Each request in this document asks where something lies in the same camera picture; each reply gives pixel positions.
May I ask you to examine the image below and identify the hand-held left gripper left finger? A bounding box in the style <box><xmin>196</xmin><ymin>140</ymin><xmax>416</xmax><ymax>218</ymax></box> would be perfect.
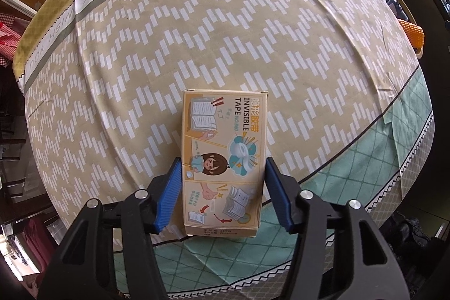
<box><xmin>46</xmin><ymin>157</ymin><xmax>183</xmax><ymax>300</ymax></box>

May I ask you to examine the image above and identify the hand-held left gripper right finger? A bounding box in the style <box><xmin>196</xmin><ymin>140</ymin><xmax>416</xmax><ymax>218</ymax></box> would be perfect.
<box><xmin>264</xmin><ymin>157</ymin><xmax>412</xmax><ymax>300</ymax></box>

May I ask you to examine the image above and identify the beige illustrated tape box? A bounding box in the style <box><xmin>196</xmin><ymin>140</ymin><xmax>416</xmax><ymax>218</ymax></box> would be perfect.
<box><xmin>181</xmin><ymin>88</ymin><xmax>269</xmax><ymax>238</ymax></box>

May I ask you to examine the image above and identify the teal lattice patterned tablecloth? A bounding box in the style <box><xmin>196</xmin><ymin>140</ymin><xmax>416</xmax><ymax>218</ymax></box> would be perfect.
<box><xmin>112</xmin><ymin>70</ymin><xmax>435</xmax><ymax>297</ymax></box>

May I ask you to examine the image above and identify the dark red plastic stool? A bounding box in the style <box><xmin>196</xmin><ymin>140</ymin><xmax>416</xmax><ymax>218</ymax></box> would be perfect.
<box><xmin>26</xmin><ymin>217</ymin><xmax>53</xmax><ymax>274</ymax></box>

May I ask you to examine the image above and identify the beige zigzag patterned tablecloth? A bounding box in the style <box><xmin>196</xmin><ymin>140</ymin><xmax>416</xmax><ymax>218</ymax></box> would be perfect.
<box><xmin>12</xmin><ymin>0</ymin><xmax>422</xmax><ymax>244</ymax></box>

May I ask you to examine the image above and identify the orange knobbly sponge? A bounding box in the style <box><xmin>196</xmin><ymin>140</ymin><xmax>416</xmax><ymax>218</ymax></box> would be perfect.
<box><xmin>397</xmin><ymin>19</ymin><xmax>425</xmax><ymax>58</ymax></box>

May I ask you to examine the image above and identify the red checked apron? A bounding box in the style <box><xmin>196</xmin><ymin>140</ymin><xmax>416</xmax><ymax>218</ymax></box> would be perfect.
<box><xmin>0</xmin><ymin>13</ymin><xmax>32</xmax><ymax>67</ymax></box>

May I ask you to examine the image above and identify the white frame bar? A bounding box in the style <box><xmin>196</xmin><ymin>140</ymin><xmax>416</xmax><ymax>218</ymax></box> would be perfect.
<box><xmin>0</xmin><ymin>0</ymin><xmax>37</xmax><ymax>17</ymax></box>

